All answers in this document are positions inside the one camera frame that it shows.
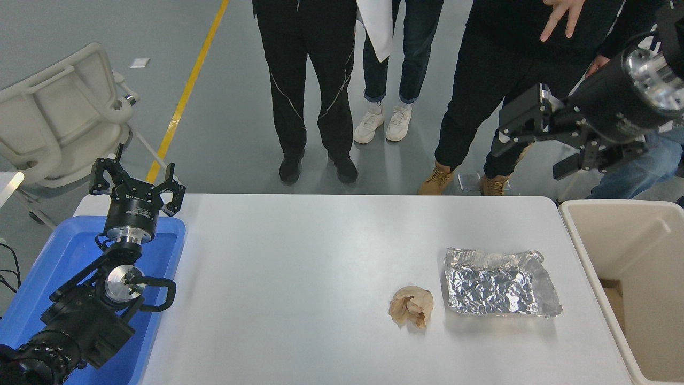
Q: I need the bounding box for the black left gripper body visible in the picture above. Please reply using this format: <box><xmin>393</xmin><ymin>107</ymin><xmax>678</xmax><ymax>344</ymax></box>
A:
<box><xmin>105</xmin><ymin>181</ymin><xmax>164</xmax><ymax>233</ymax></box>

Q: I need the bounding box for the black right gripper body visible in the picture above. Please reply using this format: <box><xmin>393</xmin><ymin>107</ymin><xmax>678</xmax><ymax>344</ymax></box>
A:
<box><xmin>566</xmin><ymin>50</ymin><xmax>670</xmax><ymax>144</ymax></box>

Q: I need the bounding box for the silver foil tray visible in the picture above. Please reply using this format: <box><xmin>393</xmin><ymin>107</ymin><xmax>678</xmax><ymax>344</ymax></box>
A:
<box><xmin>444</xmin><ymin>247</ymin><xmax>563</xmax><ymax>319</ymax></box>

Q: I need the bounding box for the metal floor plate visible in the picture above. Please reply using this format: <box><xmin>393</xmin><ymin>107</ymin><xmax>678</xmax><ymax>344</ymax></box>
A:
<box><xmin>458</xmin><ymin>172</ymin><xmax>511</xmax><ymax>191</ymax></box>

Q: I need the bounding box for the person's left hand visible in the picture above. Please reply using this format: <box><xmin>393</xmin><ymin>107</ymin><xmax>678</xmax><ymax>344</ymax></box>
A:
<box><xmin>585</xmin><ymin>55</ymin><xmax>610</xmax><ymax>79</ymax></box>

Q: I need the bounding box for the person's right hand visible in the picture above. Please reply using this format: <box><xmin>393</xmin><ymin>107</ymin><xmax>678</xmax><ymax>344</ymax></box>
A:
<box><xmin>540</xmin><ymin>0</ymin><xmax>586</xmax><ymax>42</ymax></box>

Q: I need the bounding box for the seated person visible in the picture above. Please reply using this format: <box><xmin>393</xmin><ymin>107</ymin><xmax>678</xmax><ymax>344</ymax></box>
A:
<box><xmin>585</xmin><ymin>126</ymin><xmax>684</xmax><ymax>201</ymax></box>

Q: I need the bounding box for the standing person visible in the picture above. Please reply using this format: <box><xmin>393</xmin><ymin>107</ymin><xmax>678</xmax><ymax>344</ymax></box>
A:
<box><xmin>418</xmin><ymin>0</ymin><xmax>663</xmax><ymax>196</ymax></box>
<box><xmin>252</xmin><ymin>0</ymin><xmax>360</xmax><ymax>185</ymax></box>
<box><xmin>353</xmin><ymin>0</ymin><xmax>444</xmax><ymax>145</ymax></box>

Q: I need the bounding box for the white folded plastic chair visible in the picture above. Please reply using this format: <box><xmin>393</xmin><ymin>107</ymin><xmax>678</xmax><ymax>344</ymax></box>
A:
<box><xmin>0</xmin><ymin>42</ymin><xmax>180</xmax><ymax>225</ymax></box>

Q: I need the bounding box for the blue plastic tray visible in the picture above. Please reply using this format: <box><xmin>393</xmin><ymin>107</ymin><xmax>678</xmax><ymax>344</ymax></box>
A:
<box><xmin>0</xmin><ymin>215</ymin><xmax>186</xmax><ymax>385</ymax></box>

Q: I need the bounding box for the large pale bin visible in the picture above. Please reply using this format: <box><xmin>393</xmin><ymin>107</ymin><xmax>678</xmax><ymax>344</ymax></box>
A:
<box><xmin>558</xmin><ymin>199</ymin><xmax>684</xmax><ymax>385</ymax></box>

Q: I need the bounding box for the white sheet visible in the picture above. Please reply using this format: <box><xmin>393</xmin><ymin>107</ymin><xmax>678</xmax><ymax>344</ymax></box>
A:
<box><xmin>357</xmin><ymin>0</ymin><xmax>393</xmax><ymax>62</ymax></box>

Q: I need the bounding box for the crumpled tan paper ball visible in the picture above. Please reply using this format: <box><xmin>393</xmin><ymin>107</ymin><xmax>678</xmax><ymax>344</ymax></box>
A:
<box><xmin>388</xmin><ymin>286</ymin><xmax>434</xmax><ymax>329</ymax></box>

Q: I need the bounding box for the black cable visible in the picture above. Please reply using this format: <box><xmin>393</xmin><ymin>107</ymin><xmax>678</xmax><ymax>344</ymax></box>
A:
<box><xmin>0</xmin><ymin>243</ymin><xmax>22</xmax><ymax>294</ymax></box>

